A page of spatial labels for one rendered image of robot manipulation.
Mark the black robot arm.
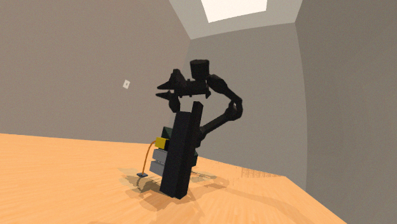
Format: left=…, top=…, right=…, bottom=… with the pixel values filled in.
left=169, top=60, right=243, bottom=148

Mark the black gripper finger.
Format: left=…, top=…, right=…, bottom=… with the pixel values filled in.
left=156, top=90, right=171, bottom=100
left=157, top=81, right=174, bottom=90

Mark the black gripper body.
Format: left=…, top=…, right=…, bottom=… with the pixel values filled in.
left=169, top=69, right=194, bottom=113

